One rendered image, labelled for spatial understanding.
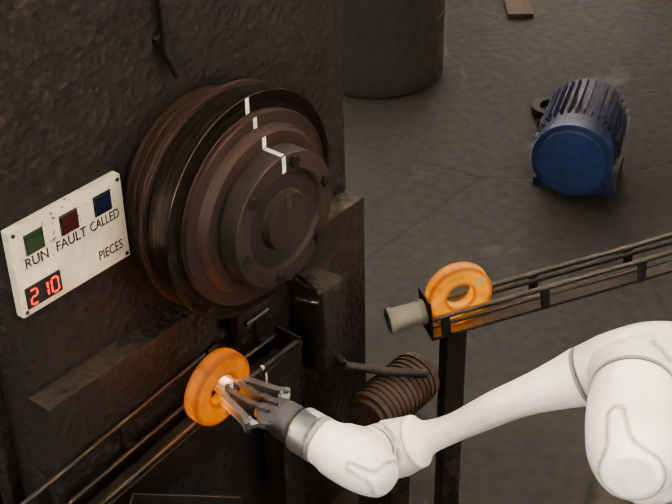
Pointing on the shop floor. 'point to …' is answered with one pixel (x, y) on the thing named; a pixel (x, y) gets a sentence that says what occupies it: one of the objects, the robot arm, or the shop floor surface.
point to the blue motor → (581, 139)
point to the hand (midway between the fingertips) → (217, 380)
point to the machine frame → (106, 303)
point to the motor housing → (373, 392)
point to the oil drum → (392, 46)
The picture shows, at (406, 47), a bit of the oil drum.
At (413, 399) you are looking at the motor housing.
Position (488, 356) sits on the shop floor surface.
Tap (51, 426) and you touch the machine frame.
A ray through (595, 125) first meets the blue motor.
